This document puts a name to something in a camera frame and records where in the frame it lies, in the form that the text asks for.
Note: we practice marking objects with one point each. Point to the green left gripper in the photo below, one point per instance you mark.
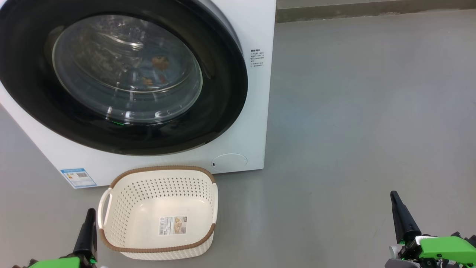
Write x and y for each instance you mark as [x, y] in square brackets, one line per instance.
[55, 262]

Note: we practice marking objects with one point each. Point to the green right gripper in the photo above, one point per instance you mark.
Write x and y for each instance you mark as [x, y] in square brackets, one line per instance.
[446, 247]

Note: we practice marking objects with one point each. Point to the washing machine glass door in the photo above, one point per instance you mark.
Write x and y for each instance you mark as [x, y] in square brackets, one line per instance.
[223, 93]

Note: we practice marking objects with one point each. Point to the white front-load washing machine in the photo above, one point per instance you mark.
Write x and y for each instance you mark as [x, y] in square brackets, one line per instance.
[256, 130]

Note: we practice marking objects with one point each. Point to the cream perforated laundry basket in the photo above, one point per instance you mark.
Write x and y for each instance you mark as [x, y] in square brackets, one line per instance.
[119, 223]

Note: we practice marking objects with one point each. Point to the blue energy label sticker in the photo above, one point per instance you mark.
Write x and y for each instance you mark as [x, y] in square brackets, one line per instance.
[79, 178]

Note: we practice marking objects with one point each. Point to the basket product label sticker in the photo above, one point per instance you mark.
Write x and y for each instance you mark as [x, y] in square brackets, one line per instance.
[173, 225]

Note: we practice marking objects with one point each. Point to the printed text notice sticker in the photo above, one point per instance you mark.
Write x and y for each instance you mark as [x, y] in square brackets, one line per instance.
[257, 58]

